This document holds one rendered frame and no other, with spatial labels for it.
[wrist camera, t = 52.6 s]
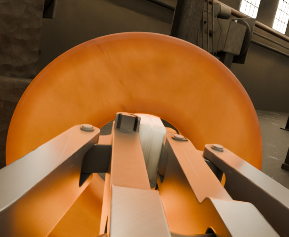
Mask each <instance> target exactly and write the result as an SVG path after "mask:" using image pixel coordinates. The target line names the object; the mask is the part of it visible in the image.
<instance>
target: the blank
mask: <svg viewBox="0 0 289 237"><path fill-rule="evenodd" d="M118 112H126V113H132V114H148V115H153V116H156V117H159V118H161V119H163V120H165V121H167V122H169V123H170V124H171V125H173V126H174V127H175V128H176V129H177V130H178V132H179V134H180V135H182V136H183V137H186V138H188V139H189V140H190V141H191V143H192V144H193V146H194V147H195V148H196V150H200V151H204V147H205V145H206V144H219V145H221V146H223V147H224V148H226V149H228V150H229V151H231V152H232V153H234V154H235V155H237V156H238V157H240V158H241V159H243V160H245V161H246V162H248V163H249V164H251V165H252V166H253V167H255V168H256V169H258V170H260V171H261V166H262V155H263V147H262V136H261V130H260V125H259V121H258V117H257V114H256V111H255V108H254V106H253V103H252V101H251V99H250V97H249V95H248V94H247V92H246V90H245V89H244V87H243V86H242V84H241V83H240V82H239V80H238V79H237V78H236V76H235V75H234V74H233V73H232V72H231V71H230V70H229V69H228V68H227V67H226V66H225V65H224V64H223V63H222V62H220V61H219V60H218V59H217V58H215V57H214V56H213V55H211V54H210V53H208V52H207V51H205V50H203V49H202V48H200V47H198V46H196V45H194V44H192V43H190V42H187V41H185V40H182V39H179V38H175V37H172V36H168V35H164V34H158V33H152V32H122V33H115V34H110V35H105V36H102V37H98V38H95V39H91V40H89V41H86V42H84V43H81V44H79V45H77V46H75V47H73V48H71V49H69V50H68V51H66V52H64V53H63V54H61V55H60V56H59V57H57V58H56V59H54V60H53V61H52V62H51V63H49V64H48V65H47V66H46V67H45V68H44V69H43V70H42V71H41V72H40V73H39V74H38V75H37V76H36V77H35V78H34V79H33V81H32V82H31V83H30V85H29V86H28V87H27V89H26V90H25V92H24V93H23V95H22V97H21V98H20V100H19V102H18V104H17V106H16V109H15V111H14V113H13V116H12V119H11V122H10V125H9V129H8V135H7V142H6V166H7V165H9V164H11V163H12V162H14V161H16V160H17V159H19V158H21V157H22V156H24V155H26V154H27V153H29V152H31V151H33V150H34V149H36V148H38V147H39V146H41V145H43V144H45V143H46V142H48V141H50V140H51V139H53V138H55V137H57V136H58V135H60V134H62V133H63V132H65V131H67V130H68V129H70V128H72V127H73V126H76V125H82V124H89V125H92V126H94V127H97V128H99V129H101V128H102V127H103V126H104V125H106V124H107V123H108V122H110V121H112V120H114V119H115V118H116V113H118ZM104 184H105V181H104V180H103V179H102V178H101V177H100V176H99V175H98V173H93V178H92V181H91V182H90V183H89V185H88V186H87V187H86V188H85V189H84V191H83V192H82V193H81V194H80V196H79V197H78V198H77V199H76V201H75V202H74V203H73V205H72V206H71V207H70V208H69V210H68V211H67V212H66V213H65V215H64V216H63V217H62V218H61V220H60V221H59V222H58V223H57V225H56V226H55V227H54V228H53V229H52V231H51V232H50V233H49V235H48V236H47V237H96V236H98V235H99V234H100V225H101V215H102V206H103V197H104Z"/></svg>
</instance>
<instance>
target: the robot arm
mask: <svg viewBox="0 0 289 237"><path fill-rule="evenodd" d="M158 171H159V173H158V178H157V182H156V187H155V190H151V188H150V184H149V181H151V182H153V181H154V180H156V176H157V172H158ZM93 173H106V175H105V184H104V197H103V206H102V215H101V225H100V234H99V235H98V236H96V237H289V189H287V188H285V187H284V186H282V185H281V184H279V183H278V182H277V181H275V180H274V179H272V178H270V177H269V176H267V175H266V174H264V173H263V172H261V171H260V170H258V169H256V168H255V167H253V166H252V165H251V164H249V163H248V162H246V161H245V160H243V159H241V158H240V157H238V156H237V155H235V154H234V153H232V152H231V151H229V150H228V149H226V148H224V147H223V146H221V145H219V144H206V145H205V147H204V151H200V150H196V148H195V147H194V146H193V144H192V143H191V141H190V140H189V139H188V138H186V137H183V136H182V135H179V134H177V132H176V131H175V130H173V129H172V128H169V127H164V125H163V123H162V121H161V119H160V118H159V117H156V116H153V115H148V114H132V113H126V112H118V113H116V118H115V121H114V122H113V126H112V133H111V135H100V129H99V128H97V127H94V126H92V125H89V124H82V125H76V126H73V127H72V128H70V129H68V130H67V131H65V132H63V133H62V134H60V135H58V136H57V137H55V138H53V139H51V140H50V141H48V142H46V143H45V144H43V145H41V146H39V147H38V148H36V149H34V150H33V151H31V152H29V153H27V154H26V155H24V156H22V157H21V158H19V159H17V160H16V161H14V162H12V163H11V164H9V165H7V166H5V167H4V168H2V169H0V237H47V236H48V235H49V233H50V232H51V231H52V229H53V228H54V227H55V226H56V225H57V223H58V222H59V221H60V220H61V218H62V217H63V216H64V215H65V213H66V212H67V211H68V210H69V208H70V207H71V206H72V205H73V203H74V202H75V201H76V199H77V198H78V197H79V196H80V194H81V193H82V192H83V191H84V189H85V188H86V187H87V186H88V185H89V183H90V182H91V181H92V178H93ZM224 174H225V185H224V187H223V185H222V184H221V182H222V179H223V176H224ZM160 196H161V197H160Z"/></svg>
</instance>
